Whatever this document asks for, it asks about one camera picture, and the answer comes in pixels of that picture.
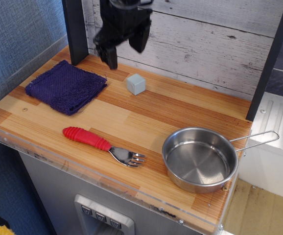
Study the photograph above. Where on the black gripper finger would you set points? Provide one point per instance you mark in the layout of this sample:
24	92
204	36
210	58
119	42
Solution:
109	56
138	37

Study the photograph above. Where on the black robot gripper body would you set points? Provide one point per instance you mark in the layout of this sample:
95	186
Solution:
118	16

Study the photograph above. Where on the grey square block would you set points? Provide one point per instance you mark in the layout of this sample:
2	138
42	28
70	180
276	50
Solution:
136	84

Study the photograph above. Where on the purple folded cloth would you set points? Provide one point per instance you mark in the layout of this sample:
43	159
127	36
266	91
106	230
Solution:
66	88

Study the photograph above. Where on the small steel pan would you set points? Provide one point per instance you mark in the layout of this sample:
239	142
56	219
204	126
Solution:
199	160

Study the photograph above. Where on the silver button panel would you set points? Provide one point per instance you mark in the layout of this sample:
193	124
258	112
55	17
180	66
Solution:
97	219

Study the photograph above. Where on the yellow object bottom left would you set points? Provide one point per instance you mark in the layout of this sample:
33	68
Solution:
6	231

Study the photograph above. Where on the black left post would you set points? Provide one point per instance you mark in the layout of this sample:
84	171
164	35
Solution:
76	32

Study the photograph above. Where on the black post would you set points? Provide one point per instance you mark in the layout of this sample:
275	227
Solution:
267	70
76	32

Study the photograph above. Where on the red handled metal fork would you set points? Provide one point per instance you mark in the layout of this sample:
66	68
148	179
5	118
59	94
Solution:
122	155

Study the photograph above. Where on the black right post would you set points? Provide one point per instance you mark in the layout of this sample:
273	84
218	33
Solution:
267	70

